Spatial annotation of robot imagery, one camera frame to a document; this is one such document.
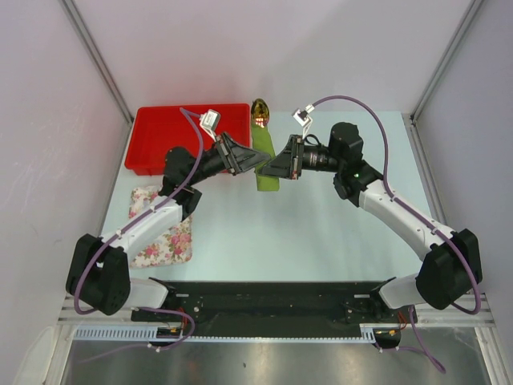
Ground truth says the white slotted cable duct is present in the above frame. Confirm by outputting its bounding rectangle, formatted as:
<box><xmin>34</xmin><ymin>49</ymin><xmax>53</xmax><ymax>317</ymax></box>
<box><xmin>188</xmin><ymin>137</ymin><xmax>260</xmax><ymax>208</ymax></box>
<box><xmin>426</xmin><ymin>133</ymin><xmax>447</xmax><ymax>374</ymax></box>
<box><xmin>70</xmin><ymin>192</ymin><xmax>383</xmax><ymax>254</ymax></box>
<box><xmin>74</xmin><ymin>325</ymin><xmax>376</xmax><ymax>344</ymax></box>

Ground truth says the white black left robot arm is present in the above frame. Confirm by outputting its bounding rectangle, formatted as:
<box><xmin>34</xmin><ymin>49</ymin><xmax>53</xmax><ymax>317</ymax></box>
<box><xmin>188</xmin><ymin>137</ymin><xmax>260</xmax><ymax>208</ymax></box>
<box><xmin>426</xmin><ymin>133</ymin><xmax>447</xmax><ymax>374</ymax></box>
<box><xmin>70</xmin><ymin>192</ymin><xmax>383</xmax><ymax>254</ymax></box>
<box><xmin>66</xmin><ymin>133</ymin><xmax>270</xmax><ymax>321</ymax></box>

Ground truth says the red plastic bin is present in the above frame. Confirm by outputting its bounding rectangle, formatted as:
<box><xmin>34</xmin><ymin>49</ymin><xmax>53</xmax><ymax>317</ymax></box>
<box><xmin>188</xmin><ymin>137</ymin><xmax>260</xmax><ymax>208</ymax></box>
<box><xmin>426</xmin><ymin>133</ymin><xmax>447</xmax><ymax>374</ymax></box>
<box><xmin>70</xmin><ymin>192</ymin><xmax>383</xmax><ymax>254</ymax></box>
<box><xmin>124</xmin><ymin>103</ymin><xmax>250</xmax><ymax>176</ymax></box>

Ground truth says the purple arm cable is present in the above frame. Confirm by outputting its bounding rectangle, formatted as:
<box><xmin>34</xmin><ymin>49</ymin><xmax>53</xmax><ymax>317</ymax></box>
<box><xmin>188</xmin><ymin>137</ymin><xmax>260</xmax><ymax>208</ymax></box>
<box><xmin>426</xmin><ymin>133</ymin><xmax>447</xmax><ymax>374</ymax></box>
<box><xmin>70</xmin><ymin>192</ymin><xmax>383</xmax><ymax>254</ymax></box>
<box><xmin>75</xmin><ymin>107</ymin><xmax>213</xmax><ymax>364</ymax></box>
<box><xmin>308</xmin><ymin>95</ymin><xmax>484</xmax><ymax>374</ymax></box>

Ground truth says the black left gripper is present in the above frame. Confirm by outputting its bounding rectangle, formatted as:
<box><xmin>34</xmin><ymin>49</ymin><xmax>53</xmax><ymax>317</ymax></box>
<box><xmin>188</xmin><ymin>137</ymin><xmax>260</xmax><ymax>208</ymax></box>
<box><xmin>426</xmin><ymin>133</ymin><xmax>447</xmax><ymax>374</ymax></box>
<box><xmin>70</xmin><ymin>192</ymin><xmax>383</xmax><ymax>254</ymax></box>
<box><xmin>186</xmin><ymin>132</ymin><xmax>270</xmax><ymax>187</ymax></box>

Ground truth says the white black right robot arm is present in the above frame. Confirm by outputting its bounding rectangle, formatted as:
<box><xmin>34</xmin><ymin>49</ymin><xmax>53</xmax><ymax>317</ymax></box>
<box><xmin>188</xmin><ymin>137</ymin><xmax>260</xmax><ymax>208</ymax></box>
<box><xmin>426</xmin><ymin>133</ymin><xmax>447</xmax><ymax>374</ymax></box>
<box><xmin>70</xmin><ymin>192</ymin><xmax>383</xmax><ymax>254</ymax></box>
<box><xmin>259</xmin><ymin>123</ymin><xmax>483</xmax><ymax>322</ymax></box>

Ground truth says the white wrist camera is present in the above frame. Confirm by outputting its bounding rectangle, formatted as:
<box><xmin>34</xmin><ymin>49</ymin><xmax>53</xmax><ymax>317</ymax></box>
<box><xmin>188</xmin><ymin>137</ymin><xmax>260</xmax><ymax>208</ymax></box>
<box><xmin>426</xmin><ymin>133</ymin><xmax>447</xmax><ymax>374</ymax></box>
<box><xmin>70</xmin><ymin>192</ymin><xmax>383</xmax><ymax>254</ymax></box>
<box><xmin>199</xmin><ymin>109</ymin><xmax>221</xmax><ymax>132</ymax></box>
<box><xmin>292</xmin><ymin>104</ymin><xmax>315</xmax><ymax>139</ymax></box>

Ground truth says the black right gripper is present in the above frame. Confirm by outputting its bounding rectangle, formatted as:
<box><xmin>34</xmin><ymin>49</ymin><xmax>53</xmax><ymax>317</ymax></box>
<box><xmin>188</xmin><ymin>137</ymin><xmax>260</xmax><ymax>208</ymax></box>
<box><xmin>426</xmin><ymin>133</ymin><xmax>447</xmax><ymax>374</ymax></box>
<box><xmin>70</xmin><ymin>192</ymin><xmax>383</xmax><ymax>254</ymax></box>
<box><xmin>259</xmin><ymin>135</ymin><xmax>343</xmax><ymax>180</ymax></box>

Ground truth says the iridescent rainbow spoon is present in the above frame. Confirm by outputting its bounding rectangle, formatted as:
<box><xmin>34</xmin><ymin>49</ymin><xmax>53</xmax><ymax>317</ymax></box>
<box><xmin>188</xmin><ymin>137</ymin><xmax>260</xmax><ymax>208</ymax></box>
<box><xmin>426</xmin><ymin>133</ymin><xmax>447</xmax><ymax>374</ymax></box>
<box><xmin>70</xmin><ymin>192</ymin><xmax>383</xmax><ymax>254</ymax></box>
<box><xmin>250</xmin><ymin>98</ymin><xmax>270</xmax><ymax>128</ymax></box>

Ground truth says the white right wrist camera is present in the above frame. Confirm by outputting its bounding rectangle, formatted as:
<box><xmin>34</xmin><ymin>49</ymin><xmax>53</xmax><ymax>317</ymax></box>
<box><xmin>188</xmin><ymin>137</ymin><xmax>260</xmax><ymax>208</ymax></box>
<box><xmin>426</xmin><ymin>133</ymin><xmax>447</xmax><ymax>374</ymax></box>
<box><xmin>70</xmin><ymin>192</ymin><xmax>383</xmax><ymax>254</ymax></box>
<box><xmin>292</xmin><ymin>104</ymin><xmax>315</xmax><ymax>139</ymax></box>

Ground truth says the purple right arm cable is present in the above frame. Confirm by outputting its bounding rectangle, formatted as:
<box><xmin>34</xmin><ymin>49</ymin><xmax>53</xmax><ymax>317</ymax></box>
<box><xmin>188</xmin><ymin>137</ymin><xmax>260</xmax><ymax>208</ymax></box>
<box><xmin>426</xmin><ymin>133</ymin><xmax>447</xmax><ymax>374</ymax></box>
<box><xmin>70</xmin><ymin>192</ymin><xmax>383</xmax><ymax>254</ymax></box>
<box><xmin>308</xmin><ymin>95</ymin><xmax>484</xmax><ymax>374</ymax></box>

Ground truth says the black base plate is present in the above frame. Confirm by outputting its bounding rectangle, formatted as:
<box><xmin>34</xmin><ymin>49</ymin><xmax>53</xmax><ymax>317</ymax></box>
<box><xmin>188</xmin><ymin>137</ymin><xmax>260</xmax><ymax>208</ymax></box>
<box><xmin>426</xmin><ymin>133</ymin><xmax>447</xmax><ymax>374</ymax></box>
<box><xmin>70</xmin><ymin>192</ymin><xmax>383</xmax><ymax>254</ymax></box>
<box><xmin>131</xmin><ymin>282</ymin><xmax>409</xmax><ymax>339</ymax></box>

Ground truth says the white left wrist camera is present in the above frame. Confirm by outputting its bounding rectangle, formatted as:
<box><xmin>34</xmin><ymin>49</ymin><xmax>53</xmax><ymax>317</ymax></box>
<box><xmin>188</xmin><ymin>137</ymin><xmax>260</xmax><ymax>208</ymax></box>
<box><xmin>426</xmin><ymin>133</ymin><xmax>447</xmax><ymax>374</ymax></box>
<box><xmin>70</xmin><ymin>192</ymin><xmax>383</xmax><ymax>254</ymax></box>
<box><xmin>199</xmin><ymin>109</ymin><xmax>221</xmax><ymax>132</ymax></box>

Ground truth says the green paper napkin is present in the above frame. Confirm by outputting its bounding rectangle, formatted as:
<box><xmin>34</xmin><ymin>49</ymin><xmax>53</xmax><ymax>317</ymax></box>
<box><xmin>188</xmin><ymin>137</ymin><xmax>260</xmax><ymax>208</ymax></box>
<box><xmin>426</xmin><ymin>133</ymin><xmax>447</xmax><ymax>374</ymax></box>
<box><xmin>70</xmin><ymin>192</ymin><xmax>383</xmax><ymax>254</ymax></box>
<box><xmin>251</xmin><ymin>122</ymin><xmax>280</xmax><ymax>193</ymax></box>

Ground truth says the aluminium frame rail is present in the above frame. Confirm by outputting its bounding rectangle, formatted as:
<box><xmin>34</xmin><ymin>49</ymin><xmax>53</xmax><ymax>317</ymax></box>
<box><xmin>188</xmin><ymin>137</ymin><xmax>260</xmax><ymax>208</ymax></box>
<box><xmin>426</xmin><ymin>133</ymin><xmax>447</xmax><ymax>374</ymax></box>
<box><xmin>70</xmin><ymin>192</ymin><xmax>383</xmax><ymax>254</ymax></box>
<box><xmin>402</xmin><ymin>114</ymin><xmax>512</xmax><ymax>384</ymax></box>

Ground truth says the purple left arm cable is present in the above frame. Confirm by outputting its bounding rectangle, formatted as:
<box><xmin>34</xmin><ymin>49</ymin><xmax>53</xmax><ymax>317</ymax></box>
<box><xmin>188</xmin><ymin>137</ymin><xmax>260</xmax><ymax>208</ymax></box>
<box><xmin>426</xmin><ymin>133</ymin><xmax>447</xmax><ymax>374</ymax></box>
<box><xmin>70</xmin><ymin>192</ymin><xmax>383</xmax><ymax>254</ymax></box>
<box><xmin>75</xmin><ymin>107</ymin><xmax>213</xmax><ymax>364</ymax></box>

